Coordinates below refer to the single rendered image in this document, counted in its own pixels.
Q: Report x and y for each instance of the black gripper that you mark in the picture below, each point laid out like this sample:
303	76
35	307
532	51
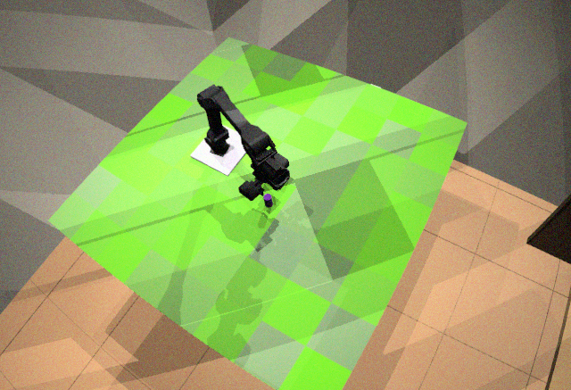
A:
251	190

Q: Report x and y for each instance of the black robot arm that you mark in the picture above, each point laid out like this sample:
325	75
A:
214	100

